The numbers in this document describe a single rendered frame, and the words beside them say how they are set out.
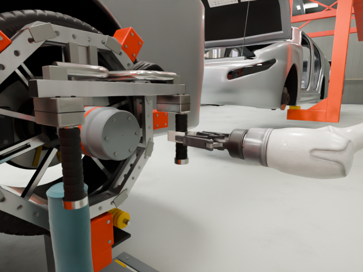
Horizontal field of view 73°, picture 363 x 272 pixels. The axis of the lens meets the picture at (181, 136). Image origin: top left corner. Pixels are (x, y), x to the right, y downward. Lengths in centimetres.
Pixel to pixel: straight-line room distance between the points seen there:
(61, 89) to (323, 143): 50
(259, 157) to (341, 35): 359
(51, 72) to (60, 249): 40
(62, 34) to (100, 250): 64
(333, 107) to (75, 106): 378
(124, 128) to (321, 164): 45
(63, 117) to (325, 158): 48
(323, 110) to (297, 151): 351
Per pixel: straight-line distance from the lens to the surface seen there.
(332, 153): 55
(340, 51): 406
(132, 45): 86
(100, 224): 85
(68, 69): 50
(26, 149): 80
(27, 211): 72
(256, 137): 58
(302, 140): 55
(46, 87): 48
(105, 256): 91
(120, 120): 63
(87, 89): 52
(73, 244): 66
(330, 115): 404
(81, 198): 50
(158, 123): 95
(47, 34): 71
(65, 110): 46
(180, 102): 68
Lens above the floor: 96
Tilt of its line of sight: 10 degrees down
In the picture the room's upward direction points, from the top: straight up
